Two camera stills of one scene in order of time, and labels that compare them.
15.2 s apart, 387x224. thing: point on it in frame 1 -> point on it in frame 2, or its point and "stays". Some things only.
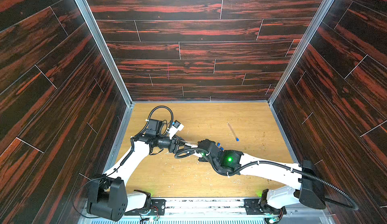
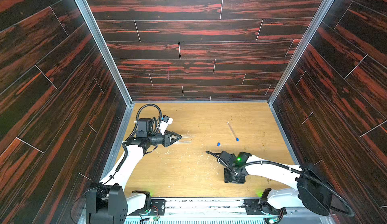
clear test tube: x=192 y=146 -> x=187 y=139
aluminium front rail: x=215 y=211 stays
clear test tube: x=232 y=129 stays
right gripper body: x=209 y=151 -> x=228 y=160
